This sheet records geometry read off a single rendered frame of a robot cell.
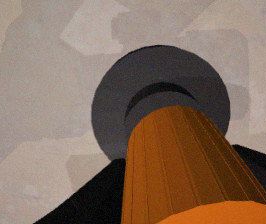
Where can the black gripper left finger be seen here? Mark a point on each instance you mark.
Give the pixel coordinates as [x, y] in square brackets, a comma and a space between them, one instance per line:
[99, 201]

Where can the orange cylindrical knob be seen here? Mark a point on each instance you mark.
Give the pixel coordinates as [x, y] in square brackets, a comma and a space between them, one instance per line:
[180, 169]

